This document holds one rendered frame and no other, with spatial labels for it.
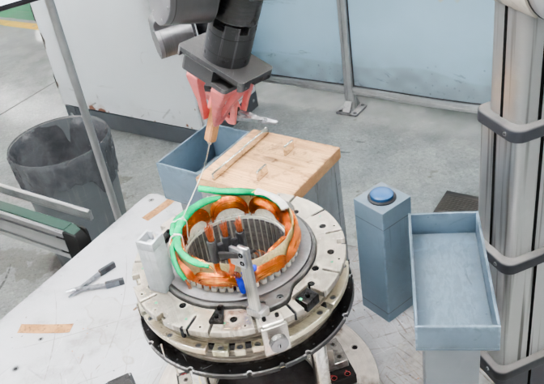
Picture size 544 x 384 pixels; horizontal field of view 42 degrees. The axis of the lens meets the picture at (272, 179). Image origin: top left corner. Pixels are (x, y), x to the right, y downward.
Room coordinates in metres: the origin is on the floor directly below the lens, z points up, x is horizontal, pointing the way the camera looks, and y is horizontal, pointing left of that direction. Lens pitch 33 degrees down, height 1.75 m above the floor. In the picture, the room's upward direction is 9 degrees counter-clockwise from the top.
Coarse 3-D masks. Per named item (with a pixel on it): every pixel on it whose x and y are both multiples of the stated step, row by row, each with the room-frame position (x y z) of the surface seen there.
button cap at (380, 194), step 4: (376, 188) 1.00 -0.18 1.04; (380, 188) 1.00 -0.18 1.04; (384, 188) 1.00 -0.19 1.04; (388, 188) 1.00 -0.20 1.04; (372, 192) 0.99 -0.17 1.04; (376, 192) 0.99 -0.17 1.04; (380, 192) 0.99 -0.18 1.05; (384, 192) 0.98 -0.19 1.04; (388, 192) 0.98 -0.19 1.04; (392, 192) 0.98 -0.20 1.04; (372, 196) 0.98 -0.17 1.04; (376, 196) 0.98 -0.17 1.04; (380, 196) 0.97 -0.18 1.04; (384, 196) 0.97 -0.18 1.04; (388, 196) 0.97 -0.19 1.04; (392, 196) 0.97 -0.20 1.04; (372, 200) 0.98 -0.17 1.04; (376, 200) 0.97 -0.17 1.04; (380, 200) 0.97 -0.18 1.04; (384, 200) 0.97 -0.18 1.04; (388, 200) 0.97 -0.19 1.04
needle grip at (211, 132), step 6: (210, 108) 0.81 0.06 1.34; (210, 114) 0.81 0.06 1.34; (210, 120) 0.81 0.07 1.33; (210, 126) 0.81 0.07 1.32; (216, 126) 0.81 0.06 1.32; (210, 132) 0.81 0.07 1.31; (216, 132) 0.81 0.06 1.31; (204, 138) 0.82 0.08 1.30; (210, 138) 0.81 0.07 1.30; (216, 138) 0.81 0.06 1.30
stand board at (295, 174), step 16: (240, 144) 1.19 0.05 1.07; (256, 144) 1.18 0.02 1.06; (272, 144) 1.17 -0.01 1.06; (304, 144) 1.15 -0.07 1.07; (320, 144) 1.14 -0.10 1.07; (224, 160) 1.14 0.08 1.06; (240, 160) 1.13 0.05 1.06; (256, 160) 1.12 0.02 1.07; (272, 160) 1.11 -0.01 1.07; (288, 160) 1.10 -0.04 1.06; (304, 160) 1.10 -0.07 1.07; (320, 160) 1.09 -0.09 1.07; (336, 160) 1.11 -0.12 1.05; (208, 176) 1.10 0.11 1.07; (224, 176) 1.09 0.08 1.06; (240, 176) 1.08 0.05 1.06; (256, 176) 1.07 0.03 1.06; (272, 176) 1.06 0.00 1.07; (288, 176) 1.05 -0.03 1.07; (304, 176) 1.04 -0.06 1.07; (320, 176) 1.06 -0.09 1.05; (272, 192) 1.01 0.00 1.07; (288, 192) 1.00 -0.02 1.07; (304, 192) 1.02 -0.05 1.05
